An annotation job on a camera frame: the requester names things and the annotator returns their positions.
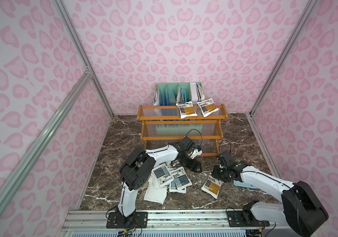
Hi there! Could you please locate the yellow coffee bag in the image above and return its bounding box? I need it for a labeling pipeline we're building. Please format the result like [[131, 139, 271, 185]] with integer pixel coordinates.
[[201, 173, 223, 199], [176, 101, 197, 119], [197, 98, 219, 117]]

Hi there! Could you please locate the blue coffee bag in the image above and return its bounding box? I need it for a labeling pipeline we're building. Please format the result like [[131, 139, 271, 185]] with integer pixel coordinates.
[[171, 167, 192, 188], [169, 181, 187, 194], [152, 164, 174, 188]]

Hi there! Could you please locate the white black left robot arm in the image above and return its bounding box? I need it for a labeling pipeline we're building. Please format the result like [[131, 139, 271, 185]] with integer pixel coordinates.
[[116, 136, 202, 221]]

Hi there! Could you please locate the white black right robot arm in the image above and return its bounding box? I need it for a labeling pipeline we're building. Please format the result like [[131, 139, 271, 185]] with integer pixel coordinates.
[[211, 152, 329, 237]]

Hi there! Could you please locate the orange wooden three-tier shelf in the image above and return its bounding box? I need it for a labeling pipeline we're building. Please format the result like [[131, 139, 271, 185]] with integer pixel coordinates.
[[137, 104, 228, 156]]

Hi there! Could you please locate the light blue calculator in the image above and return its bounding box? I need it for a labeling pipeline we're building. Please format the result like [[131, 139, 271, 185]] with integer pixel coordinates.
[[233, 180, 258, 189]]

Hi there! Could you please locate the plain white bag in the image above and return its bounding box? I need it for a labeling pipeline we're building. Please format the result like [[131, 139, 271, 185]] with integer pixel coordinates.
[[144, 175, 167, 204]]

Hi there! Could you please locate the white binder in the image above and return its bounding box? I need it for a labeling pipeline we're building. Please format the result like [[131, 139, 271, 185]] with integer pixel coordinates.
[[190, 83, 199, 105]]

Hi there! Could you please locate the green file organizer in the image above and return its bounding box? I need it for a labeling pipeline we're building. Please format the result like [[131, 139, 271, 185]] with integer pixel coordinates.
[[152, 82, 206, 106]]

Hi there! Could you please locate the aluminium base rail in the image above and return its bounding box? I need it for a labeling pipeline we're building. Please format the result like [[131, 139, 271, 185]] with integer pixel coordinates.
[[59, 208, 297, 237]]

